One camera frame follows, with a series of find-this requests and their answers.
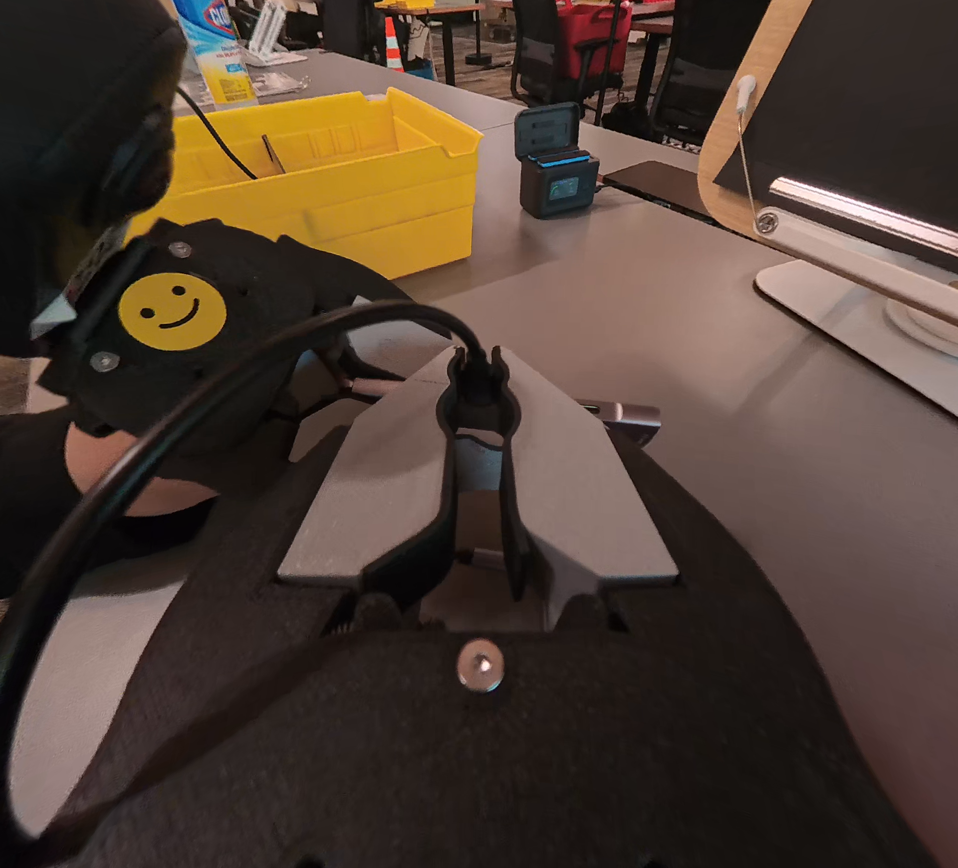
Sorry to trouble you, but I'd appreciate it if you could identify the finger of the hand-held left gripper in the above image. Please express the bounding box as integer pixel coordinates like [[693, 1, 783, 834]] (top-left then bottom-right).
[[285, 392, 387, 468], [319, 311, 453, 390]]

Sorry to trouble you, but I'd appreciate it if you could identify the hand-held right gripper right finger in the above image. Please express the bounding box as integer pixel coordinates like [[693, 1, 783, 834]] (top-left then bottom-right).
[[487, 346, 679, 629]]

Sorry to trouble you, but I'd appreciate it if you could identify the person's left hand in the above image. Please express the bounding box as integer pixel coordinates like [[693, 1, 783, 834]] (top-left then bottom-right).
[[63, 427, 220, 519]]

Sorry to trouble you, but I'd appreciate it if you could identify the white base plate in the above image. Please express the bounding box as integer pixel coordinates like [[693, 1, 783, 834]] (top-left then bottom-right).
[[752, 258, 958, 418]]

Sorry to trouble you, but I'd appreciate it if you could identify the blue and black device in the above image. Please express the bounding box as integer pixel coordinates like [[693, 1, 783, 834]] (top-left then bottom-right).
[[514, 102, 601, 221]]

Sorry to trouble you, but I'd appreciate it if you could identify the yellow plastic bin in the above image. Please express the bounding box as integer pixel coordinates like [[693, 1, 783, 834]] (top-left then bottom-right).
[[126, 87, 486, 284]]

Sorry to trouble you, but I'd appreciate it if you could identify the black monitor screen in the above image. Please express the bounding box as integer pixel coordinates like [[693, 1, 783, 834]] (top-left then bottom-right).
[[716, 0, 958, 272]]

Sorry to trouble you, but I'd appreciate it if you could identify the grey usb hub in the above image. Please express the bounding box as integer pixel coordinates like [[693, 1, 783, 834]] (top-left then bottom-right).
[[348, 374, 664, 447]]

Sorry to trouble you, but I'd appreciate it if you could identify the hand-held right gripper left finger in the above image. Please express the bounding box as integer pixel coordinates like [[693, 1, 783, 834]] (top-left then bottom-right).
[[279, 346, 462, 592]]

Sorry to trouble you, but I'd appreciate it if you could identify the white wipes canister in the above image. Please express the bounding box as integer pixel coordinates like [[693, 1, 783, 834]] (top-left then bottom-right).
[[149, 0, 260, 110]]

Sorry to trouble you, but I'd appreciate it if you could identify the black office chair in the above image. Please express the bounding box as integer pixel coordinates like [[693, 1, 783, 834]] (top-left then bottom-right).
[[650, 0, 797, 152], [502, 0, 631, 114]]

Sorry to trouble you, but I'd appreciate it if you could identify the black flat panel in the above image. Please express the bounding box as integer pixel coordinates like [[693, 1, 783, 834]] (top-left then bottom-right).
[[599, 159, 718, 224]]

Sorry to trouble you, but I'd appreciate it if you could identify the thick black cable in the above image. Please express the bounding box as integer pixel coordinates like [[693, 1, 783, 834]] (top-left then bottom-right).
[[0, 301, 498, 824], [176, 85, 260, 182]]

